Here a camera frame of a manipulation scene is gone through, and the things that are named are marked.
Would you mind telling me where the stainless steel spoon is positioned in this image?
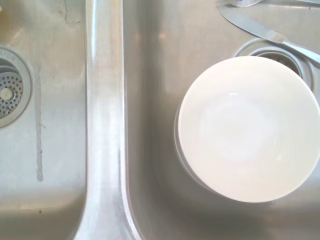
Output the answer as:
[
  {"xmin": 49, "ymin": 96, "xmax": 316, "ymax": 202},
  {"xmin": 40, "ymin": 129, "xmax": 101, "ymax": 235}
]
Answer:
[{"xmin": 224, "ymin": 0, "xmax": 320, "ymax": 8}]

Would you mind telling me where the white ceramic bowl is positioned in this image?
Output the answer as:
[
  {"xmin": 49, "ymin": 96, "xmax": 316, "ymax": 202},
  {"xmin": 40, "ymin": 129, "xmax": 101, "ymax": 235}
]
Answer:
[{"xmin": 174, "ymin": 56, "xmax": 320, "ymax": 204}]

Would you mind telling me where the perforated metal drain strainer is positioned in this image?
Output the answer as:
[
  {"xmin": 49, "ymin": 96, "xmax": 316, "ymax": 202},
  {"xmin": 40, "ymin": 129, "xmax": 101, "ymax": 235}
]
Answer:
[{"xmin": 0, "ymin": 45, "xmax": 34, "ymax": 129}]

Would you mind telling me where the open metal sink drain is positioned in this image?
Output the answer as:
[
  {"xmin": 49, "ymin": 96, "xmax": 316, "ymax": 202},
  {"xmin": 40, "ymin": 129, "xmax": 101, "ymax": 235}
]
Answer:
[{"xmin": 233, "ymin": 37, "xmax": 316, "ymax": 91}]

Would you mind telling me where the stainless steel double sink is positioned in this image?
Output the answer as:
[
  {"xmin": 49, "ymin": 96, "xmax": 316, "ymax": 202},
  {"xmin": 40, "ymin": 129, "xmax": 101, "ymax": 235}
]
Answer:
[{"xmin": 0, "ymin": 0, "xmax": 320, "ymax": 240}]

